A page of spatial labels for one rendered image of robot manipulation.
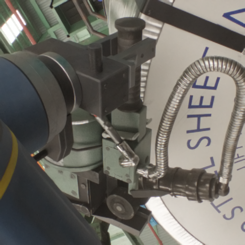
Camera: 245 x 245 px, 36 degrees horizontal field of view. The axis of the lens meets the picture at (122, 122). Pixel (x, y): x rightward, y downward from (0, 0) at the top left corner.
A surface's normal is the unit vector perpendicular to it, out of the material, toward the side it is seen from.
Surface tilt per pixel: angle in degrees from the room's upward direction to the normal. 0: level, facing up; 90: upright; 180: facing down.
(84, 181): 58
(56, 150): 49
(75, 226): 180
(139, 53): 129
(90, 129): 108
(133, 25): 115
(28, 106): 138
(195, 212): 90
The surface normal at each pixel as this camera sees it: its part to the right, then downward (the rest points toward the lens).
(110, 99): 0.77, 0.36
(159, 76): 0.08, 0.52
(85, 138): 0.33, 0.54
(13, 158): 0.90, -0.40
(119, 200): -0.49, 0.50
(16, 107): 0.66, -0.11
